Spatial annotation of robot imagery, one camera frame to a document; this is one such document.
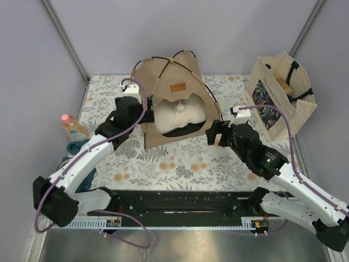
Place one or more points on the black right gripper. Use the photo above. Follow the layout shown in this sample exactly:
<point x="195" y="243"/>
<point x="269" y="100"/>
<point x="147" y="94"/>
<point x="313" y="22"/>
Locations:
<point x="218" y="127"/>

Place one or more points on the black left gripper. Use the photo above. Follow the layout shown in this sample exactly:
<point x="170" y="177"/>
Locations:
<point x="148" y="117"/>

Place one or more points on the white fluffy cushion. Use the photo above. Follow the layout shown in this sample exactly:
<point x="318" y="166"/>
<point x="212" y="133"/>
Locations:
<point x="178" y="114"/>

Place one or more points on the beige fabric pet tent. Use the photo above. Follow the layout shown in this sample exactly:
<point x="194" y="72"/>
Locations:
<point x="174" y="92"/>

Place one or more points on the teal double pet bowl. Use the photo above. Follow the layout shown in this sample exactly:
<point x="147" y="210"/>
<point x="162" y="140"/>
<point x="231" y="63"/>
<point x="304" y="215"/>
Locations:
<point x="73" y="148"/>

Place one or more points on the black tent pole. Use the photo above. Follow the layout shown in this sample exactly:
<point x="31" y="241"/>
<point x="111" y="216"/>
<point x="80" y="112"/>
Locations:
<point x="185" y="76"/>
<point x="171" y="78"/>

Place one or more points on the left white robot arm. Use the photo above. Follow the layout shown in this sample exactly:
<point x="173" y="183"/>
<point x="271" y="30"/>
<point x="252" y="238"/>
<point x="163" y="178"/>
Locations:
<point x="56" y="197"/>

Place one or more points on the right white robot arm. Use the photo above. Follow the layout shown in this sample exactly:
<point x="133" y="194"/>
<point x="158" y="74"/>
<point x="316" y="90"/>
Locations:
<point x="314" y="209"/>

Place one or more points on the pink capped plastic bottle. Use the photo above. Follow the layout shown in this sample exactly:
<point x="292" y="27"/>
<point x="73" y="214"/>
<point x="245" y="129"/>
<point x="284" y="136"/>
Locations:
<point x="74" y="129"/>

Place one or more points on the cream floral tote bag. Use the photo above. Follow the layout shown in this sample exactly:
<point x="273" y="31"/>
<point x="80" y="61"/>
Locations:
<point x="263" y="89"/>

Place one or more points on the wooden block in bag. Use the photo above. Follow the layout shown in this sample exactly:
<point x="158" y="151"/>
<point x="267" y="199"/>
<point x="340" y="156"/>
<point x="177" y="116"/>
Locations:
<point x="282" y="83"/>

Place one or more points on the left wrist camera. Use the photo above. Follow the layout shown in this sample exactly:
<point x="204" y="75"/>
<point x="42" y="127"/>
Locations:
<point x="129" y="87"/>

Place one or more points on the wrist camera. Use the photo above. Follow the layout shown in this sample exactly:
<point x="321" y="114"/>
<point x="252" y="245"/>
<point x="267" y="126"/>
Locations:
<point x="129" y="87"/>
<point x="240" y="116"/>

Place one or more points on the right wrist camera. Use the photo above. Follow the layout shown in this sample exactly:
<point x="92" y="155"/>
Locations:
<point x="240" y="116"/>

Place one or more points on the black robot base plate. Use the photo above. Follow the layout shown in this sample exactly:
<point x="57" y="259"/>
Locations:
<point x="138" y="203"/>

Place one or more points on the white slotted cable duct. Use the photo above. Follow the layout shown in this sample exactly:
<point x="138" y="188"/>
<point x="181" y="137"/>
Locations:
<point x="166" y="221"/>

